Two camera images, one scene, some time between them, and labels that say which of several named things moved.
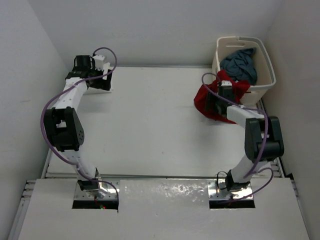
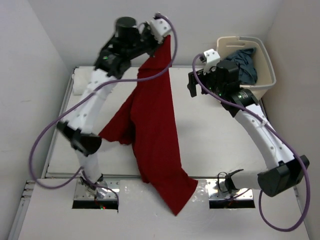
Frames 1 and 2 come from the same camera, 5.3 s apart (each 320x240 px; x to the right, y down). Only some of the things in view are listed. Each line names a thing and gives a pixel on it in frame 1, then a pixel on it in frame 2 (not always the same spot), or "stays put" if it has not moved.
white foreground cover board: [162, 209] stays put
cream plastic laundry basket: [266, 77] stays put
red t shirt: [241, 88] to [145, 120]
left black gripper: [102, 84] to [154, 42]
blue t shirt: [240, 66] stays put
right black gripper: [211, 99] to [192, 84]
